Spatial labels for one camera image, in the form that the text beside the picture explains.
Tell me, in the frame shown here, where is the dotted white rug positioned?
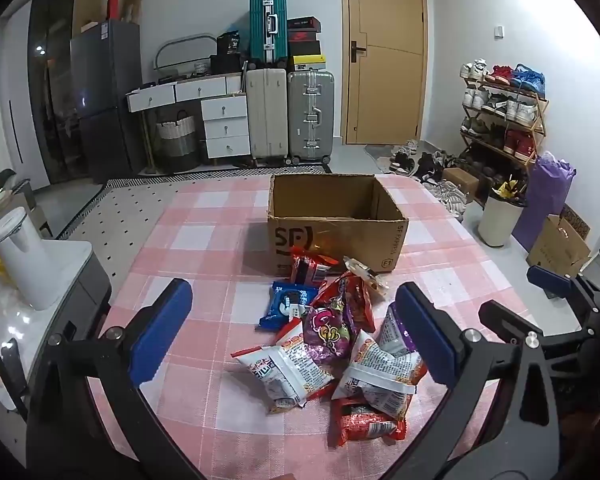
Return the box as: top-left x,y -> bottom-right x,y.
57,165 -> 330,295

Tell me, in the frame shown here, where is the white drawer desk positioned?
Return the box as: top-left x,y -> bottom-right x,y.
126,73 -> 251,159

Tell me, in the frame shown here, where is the red black snack pack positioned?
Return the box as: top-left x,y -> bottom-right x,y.
290,247 -> 339,287
327,396 -> 406,448

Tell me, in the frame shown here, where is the white kettle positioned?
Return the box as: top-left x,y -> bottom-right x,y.
0,206 -> 60,311

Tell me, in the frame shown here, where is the stack of shoe boxes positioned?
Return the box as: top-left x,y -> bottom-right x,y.
287,16 -> 326,72

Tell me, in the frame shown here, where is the teal suitcase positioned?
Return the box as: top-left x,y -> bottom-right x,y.
249,0 -> 288,65

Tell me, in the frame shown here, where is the wooden shoe rack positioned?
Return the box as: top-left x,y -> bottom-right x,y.
457,58 -> 550,206

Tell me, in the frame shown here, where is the silver suitcase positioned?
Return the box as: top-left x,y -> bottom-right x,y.
287,70 -> 335,165

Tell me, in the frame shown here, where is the white noodle snack bag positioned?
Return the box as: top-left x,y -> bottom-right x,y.
232,318 -> 335,413

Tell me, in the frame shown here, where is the beige suitcase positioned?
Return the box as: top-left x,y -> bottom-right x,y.
245,68 -> 289,159

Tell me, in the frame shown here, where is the small brown box on floor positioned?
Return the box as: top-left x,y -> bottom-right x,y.
442,167 -> 480,202

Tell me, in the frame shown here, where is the red chip bag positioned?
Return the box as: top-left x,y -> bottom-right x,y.
311,271 -> 376,333

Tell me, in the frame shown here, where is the clear biscuit packet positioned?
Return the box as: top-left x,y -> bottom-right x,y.
343,256 -> 389,301

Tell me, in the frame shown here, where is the purple grape candy bag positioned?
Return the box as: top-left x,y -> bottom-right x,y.
303,305 -> 360,365

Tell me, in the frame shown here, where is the brown cardboard SF box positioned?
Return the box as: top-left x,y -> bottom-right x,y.
268,174 -> 408,274

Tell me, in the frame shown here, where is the woven laundry basket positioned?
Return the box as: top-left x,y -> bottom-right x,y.
156,110 -> 199,174

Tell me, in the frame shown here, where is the wooden door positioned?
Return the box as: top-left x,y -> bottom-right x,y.
340,0 -> 428,145

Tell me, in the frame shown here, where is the open cardboard box on floor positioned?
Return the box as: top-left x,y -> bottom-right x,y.
527,214 -> 591,278

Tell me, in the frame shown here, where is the white trash bin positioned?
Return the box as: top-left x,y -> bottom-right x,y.
478,192 -> 526,248

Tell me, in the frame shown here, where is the blue oreo cookie pack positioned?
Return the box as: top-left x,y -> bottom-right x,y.
258,282 -> 318,332

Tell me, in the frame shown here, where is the dark refrigerator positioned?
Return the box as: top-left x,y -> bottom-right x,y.
70,20 -> 146,183

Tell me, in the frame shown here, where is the pink checked tablecloth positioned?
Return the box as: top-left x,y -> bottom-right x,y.
86,172 -> 537,480

